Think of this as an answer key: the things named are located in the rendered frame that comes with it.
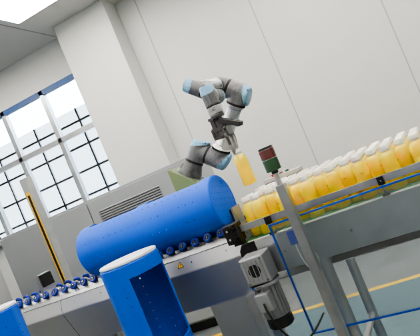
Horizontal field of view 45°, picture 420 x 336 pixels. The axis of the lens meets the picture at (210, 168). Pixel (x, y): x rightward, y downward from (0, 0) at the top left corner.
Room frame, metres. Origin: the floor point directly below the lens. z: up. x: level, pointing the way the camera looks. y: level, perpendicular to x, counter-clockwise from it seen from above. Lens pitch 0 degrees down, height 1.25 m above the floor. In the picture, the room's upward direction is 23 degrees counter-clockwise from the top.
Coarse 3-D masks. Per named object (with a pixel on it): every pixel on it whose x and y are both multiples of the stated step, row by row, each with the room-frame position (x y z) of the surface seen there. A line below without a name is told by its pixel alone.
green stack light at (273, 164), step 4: (276, 156) 1.97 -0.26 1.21; (268, 160) 1.95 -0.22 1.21; (272, 160) 1.95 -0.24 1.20; (276, 160) 1.96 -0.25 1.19; (264, 164) 1.97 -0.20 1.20; (268, 164) 1.96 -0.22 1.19; (272, 164) 1.95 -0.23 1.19; (276, 164) 1.96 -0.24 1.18; (280, 164) 1.98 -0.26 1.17; (268, 168) 1.96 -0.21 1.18; (272, 168) 1.95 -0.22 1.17; (276, 168) 1.95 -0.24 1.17; (268, 172) 1.97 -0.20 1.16
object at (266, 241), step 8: (256, 240) 2.21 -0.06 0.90; (264, 240) 2.19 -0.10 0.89; (272, 240) 2.18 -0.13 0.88; (248, 248) 2.23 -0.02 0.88; (256, 248) 2.21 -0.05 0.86; (272, 248) 2.18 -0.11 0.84; (272, 256) 2.19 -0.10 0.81; (280, 256) 2.17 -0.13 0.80; (280, 264) 2.18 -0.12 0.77; (376, 320) 2.47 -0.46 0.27; (352, 328) 2.11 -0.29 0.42; (368, 328) 2.30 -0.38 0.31; (376, 328) 2.48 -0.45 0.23; (384, 328) 2.49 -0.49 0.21
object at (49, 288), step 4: (44, 272) 3.04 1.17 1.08; (48, 272) 3.04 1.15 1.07; (36, 276) 2.99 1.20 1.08; (40, 276) 2.98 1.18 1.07; (44, 276) 3.00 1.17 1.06; (48, 276) 3.03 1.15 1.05; (52, 276) 3.06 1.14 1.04; (36, 280) 2.99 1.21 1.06; (40, 280) 2.99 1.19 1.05; (44, 280) 2.99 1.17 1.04; (48, 280) 3.02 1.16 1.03; (52, 280) 3.05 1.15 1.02; (40, 284) 2.98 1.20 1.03; (44, 284) 2.98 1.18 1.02; (48, 284) 3.01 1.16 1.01; (52, 284) 3.06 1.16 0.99; (40, 288) 2.99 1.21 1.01; (44, 288) 2.99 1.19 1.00; (48, 288) 3.02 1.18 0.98; (52, 288) 3.04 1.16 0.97; (52, 296) 3.02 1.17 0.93
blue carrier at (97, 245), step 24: (192, 192) 2.44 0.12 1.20; (216, 192) 2.44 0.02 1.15; (120, 216) 2.67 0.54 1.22; (144, 216) 2.54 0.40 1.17; (168, 216) 2.47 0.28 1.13; (192, 216) 2.41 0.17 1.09; (216, 216) 2.37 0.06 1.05; (96, 240) 2.67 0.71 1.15; (120, 240) 2.59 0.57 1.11; (144, 240) 2.54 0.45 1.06; (168, 240) 2.51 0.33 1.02; (96, 264) 2.70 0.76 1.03
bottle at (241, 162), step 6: (240, 156) 2.42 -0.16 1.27; (240, 162) 2.42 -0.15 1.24; (246, 162) 2.42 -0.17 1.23; (240, 168) 2.42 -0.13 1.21; (246, 168) 2.42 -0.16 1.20; (240, 174) 2.43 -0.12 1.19; (246, 174) 2.42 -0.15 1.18; (252, 174) 2.43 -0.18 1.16; (246, 180) 2.42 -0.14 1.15; (252, 180) 2.42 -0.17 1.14
